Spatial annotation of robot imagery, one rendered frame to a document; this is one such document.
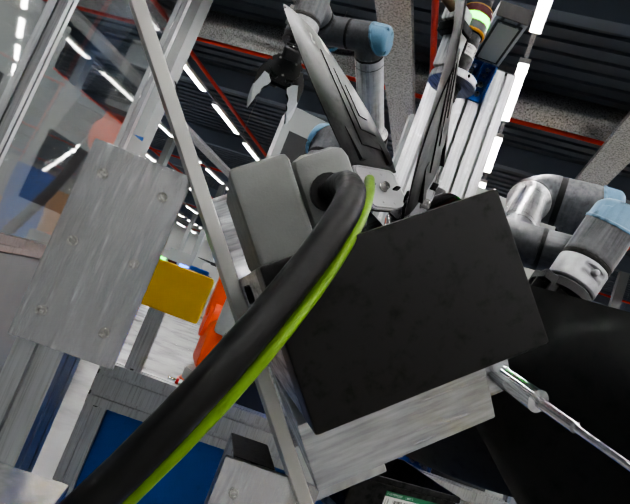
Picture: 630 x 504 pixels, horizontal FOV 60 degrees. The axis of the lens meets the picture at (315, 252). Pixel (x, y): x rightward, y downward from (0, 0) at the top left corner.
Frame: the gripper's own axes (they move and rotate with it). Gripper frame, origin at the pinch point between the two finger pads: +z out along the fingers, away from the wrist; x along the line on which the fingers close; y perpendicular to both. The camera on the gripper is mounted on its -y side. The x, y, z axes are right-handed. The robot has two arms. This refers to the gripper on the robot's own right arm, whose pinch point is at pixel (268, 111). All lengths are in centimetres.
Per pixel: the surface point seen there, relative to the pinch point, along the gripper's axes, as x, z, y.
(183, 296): 0.7, 45.8, -19.5
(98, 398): 8, 69, -16
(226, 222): -3, 36, -70
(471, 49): -26, -3, -52
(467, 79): -26, 3, -54
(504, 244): -16, 36, -101
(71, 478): 7, 83, -16
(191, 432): -6, 47, -104
